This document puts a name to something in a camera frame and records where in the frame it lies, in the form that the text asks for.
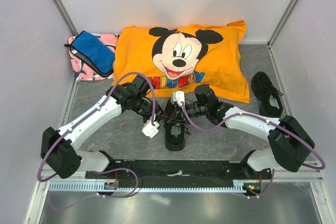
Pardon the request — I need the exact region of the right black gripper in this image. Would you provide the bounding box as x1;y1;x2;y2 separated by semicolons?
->
167;102;208;126

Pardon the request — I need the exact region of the black shoe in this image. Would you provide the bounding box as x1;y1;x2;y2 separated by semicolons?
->
164;99;189;151
251;71;283;118

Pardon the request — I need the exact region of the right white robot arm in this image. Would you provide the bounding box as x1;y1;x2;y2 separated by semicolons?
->
172;84;315;179

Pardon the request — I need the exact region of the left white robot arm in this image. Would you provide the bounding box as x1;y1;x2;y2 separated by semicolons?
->
37;72;167;182

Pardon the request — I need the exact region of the orange Mickey Mouse pillow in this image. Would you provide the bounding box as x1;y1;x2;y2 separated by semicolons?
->
113;20;250;103

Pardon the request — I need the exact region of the pink patterned cloth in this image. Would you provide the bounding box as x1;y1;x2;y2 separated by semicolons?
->
68;33;120;82

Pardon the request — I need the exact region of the blue cloth pouch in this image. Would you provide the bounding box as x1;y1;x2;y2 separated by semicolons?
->
64;31;115;77

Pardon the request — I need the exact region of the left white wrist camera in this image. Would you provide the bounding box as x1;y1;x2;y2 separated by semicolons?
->
142;120;160;138

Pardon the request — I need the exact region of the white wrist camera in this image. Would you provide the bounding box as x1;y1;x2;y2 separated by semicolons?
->
142;120;160;138
172;91;185;107

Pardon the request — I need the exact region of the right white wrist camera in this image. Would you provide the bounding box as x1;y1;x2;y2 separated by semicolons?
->
172;91;185;107

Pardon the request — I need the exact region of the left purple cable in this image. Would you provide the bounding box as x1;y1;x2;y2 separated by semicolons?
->
37;71;157;210

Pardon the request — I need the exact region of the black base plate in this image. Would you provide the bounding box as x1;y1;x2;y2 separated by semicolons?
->
85;158;271;189

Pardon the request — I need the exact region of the slotted grey cable duct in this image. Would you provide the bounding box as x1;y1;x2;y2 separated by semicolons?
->
48;179;262;194

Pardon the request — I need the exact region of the right aluminium frame post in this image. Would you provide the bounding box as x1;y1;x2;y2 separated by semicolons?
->
267;0;300;48

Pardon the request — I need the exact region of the aluminium frame post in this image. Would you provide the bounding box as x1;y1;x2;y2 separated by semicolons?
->
267;0;300;48
52;0;78;36

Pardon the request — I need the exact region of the aluminium rail at right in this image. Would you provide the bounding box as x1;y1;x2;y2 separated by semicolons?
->
274;168;323;183

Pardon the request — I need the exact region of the left aluminium frame post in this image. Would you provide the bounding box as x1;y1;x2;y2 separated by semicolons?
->
52;0;78;36

